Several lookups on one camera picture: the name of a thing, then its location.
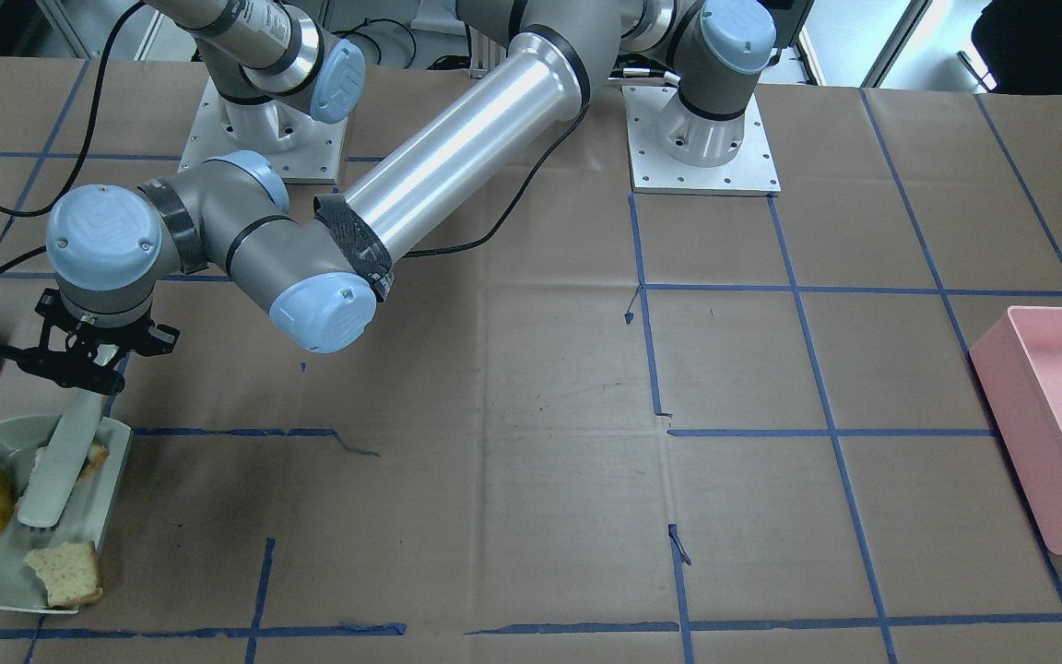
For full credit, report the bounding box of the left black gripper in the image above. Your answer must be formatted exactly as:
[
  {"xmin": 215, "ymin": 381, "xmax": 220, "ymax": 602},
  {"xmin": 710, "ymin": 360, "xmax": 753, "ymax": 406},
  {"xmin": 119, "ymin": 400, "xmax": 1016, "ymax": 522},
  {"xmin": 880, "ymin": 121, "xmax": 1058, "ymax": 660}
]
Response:
[{"xmin": 18, "ymin": 289, "xmax": 179, "ymax": 396}]

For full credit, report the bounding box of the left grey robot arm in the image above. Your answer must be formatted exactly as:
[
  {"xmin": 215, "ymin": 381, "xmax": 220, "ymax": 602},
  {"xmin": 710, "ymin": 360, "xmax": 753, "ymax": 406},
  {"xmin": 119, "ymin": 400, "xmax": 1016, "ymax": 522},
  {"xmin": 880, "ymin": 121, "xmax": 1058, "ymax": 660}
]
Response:
[{"xmin": 8, "ymin": 1, "xmax": 780, "ymax": 395}]

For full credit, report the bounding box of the white bread slice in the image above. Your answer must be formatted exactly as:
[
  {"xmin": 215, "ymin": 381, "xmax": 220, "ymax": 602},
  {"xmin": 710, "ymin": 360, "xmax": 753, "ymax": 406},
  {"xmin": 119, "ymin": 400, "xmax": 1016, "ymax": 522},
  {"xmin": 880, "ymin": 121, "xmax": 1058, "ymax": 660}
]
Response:
[{"xmin": 29, "ymin": 441, "xmax": 109, "ymax": 484}]

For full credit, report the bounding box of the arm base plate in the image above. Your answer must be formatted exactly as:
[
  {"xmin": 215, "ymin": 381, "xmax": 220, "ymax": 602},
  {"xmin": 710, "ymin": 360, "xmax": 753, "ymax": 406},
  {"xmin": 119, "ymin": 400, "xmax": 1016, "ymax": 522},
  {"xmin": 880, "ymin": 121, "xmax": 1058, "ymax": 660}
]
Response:
[
  {"xmin": 179, "ymin": 79, "xmax": 348, "ymax": 185},
  {"xmin": 622, "ymin": 87, "xmax": 781, "ymax": 195}
]

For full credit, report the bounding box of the pale green dustpan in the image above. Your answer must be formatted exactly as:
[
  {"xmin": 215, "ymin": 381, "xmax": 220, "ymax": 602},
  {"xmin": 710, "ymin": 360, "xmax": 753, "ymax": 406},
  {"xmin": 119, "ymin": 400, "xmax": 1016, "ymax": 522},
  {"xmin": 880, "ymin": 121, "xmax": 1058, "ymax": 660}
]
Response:
[{"xmin": 0, "ymin": 414, "xmax": 134, "ymax": 615}]

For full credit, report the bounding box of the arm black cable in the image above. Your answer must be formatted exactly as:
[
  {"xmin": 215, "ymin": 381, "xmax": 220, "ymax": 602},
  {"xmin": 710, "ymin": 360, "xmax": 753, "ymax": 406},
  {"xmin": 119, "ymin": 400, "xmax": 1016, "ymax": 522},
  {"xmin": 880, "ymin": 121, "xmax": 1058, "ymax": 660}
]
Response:
[
  {"xmin": 0, "ymin": 0, "xmax": 149, "ymax": 310},
  {"xmin": 393, "ymin": 110, "xmax": 587, "ymax": 261}
]

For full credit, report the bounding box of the brown bread piece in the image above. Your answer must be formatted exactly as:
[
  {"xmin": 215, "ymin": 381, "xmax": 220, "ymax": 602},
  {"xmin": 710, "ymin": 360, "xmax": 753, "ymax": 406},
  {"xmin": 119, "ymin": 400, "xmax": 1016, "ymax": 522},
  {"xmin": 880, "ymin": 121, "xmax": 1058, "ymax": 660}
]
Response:
[{"xmin": 24, "ymin": 541, "xmax": 104, "ymax": 609}]

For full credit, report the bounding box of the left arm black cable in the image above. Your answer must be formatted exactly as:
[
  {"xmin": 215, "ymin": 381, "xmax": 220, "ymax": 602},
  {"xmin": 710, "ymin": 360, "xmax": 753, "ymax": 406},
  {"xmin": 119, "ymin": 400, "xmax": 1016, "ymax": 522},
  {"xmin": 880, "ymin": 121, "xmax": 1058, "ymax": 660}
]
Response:
[{"xmin": 393, "ymin": 110, "xmax": 587, "ymax": 261}]

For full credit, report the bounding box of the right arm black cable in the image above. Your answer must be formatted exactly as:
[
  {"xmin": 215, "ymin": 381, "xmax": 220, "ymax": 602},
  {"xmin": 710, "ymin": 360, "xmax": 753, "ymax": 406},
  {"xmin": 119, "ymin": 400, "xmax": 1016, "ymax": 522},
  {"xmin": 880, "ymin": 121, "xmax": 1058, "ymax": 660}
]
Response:
[{"xmin": 0, "ymin": 0, "xmax": 149, "ymax": 310}]

